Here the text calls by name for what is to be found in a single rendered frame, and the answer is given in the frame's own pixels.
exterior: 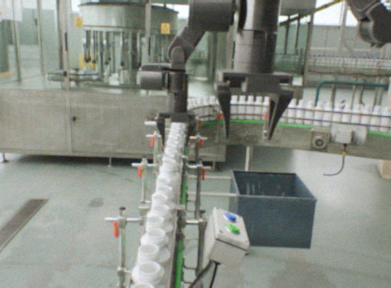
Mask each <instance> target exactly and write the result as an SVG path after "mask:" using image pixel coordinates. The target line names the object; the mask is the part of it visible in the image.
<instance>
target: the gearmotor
mask: <svg viewBox="0 0 391 288"><path fill-rule="evenodd" d="M366 140H367V127H366V126H354V125H349V124H334V123H333V124H331V127H330V129H328V128H318V126H314V128H312V129H311V139H310V147H309V150H311V151H324V152H328V147H329V142H331V143H337V144H344V153H343V165H342V169H343V168H344V157H345V150H346V147H347V145H356V146H364V145H365V143H366ZM342 169H340V171H339V172H341V171H342ZM339 172H337V173H335V174H323V175H327V176H331V175H336V174H338V173H339Z"/></svg>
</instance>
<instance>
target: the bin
mask: <svg viewBox="0 0 391 288"><path fill-rule="evenodd" d="M230 172H231V177H225V176H205V177H204V178H209V179H226V180H231V181H230V192H229V193H214V192H200V195H216V196H230V200H229V210H228V211H229V212H230V213H233V214H235V215H238V216H241V217H242V218H243V221H244V226H245V229H246V233H247V236H248V239H249V243H250V245H249V247H283V248H303V249H311V241H312V236H313V233H312V230H313V220H314V215H315V204H316V201H317V198H316V197H315V196H314V194H313V193H312V192H311V190H310V189H309V188H308V186H307V185H306V184H305V182H304V181H303V179H301V178H300V176H299V175H298V174H297V173H295V172H262V171H243V170H231V171H230Z"/></svg>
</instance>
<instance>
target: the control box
mask: <svg viewBox="0 0 391 288"><path fill-rule="evenodd" d="M226 212H227V211H225V210H222V209H219V208H217V207H214V209H213V212H212V214H211V216H210V218H209V220H208V222H207V224H206V228H205V253H207V258H209V259H210V260H209V263H208V265H206V266H205V268H204V269H203V270H202V271H201V273H200V274H199V275H198V276H197V278H196V279H195V280H194V281H193V282H192V283H191V284H190V286H189V287H188V288H195V287H196V286H197V285H198V284H199V282H200V281H201V280H202V279H203V278H204V276H206V275H207V274H208V273H209V271H210V270H211V269H212V268H213V265H214V263H215V269H214V272H213V277H212V280H211V283H210V286H209V288H212V287H213V283H214V280H215V276H216V273H217V267H218V265H220V264H221V263H222V264H225V265H227V266H229V267H231V268H235V269H239V267H240V264H241V262H242V260H243V258H244V256H245V254H246V251H247V249H248V248H249V245H250V243H249V239H248V236H247V233H246V229H245V226H244V221H243V218H242V217H241V216H238V215H235V216H236V220H231V219H229V218H227V217H226V216H225V214H226ZM228 223H232V224H234V225H236V226H237V227H238V228H239V232H238V233H235V232H233V231H231V230H230V229H229V228H228V227H227V225H228Z"/></svg>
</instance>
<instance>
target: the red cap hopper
mask: <svg viewBox="0 0 391 288"><path fill-rule="evenodd" d="M386 7H387V8H388V10H391V0H390V5H387V6H386ZM348 11H350V9H349V7H348V5H347V3H346V1H344V9H343V14H342V19H341V25H340V35H339V41H338V50H337V57H339V59H341V55H342V46H343V45H344V46H345V47H346V48H347V49H348V50H349V51H350V52H351V53H354V54H355V53H356V52H355V50H354V49H353V48H352V47H351V46H350V45H349V44H348V43H347V41H359V42H363V41H362V40H361V39H360V38H349V39H345V38H344V30H346V19H347V14H348ZM387 44H388V46H387V51H386V45H387ZM381 49H382V55H381V58H383V59H384V58H385V53H386V58H388V61H389V59H390V51H391V43H386V44H385V45H384V46H382V48H380V49H377V48H375V47H374V48H373V49H372V50H371V51H370V52H368V53H369V54H370V53H372V54H373V55H374V54H375V53H377V52H378V51H380V50H381ZM338 76H339V75H338V74H335V76H334V77H333V81H338ZM376 83H380V77H377V82H376ZM385 83H386V77H385V78H384V80H381V84H385ZM336 87H337V85H336V84H332V92H331V98H330V103H332V109H334V108H335V107H334V102H335V96H336ZM384 89H385V88H382V87H380V93H379V87H376V88H375V95H374V100H373V108H372V109H371V112H374V109H375V105H379V106H381V105H382V97H383V93H384ZM378 93H379V97H378ZM377 97H378V102H377Z"/></svg>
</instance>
